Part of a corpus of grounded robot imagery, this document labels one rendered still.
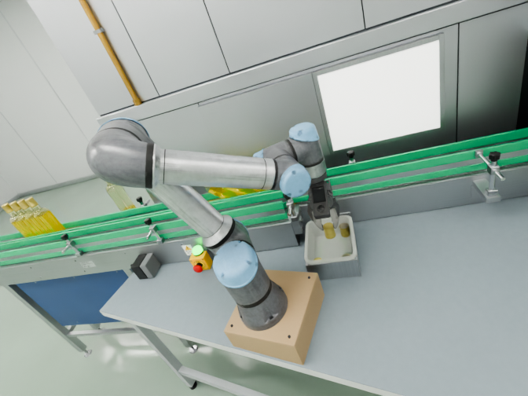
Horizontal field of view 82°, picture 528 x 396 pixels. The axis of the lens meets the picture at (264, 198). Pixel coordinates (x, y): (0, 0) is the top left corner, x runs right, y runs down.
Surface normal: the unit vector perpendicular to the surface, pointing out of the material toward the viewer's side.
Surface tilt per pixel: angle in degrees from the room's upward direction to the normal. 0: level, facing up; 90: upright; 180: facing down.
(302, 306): 4
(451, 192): 90
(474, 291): 0
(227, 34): 90
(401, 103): 90
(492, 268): 0
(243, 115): 90
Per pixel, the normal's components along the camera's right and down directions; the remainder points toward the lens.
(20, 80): -0.14, 0.58
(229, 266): -0.34, -0.70
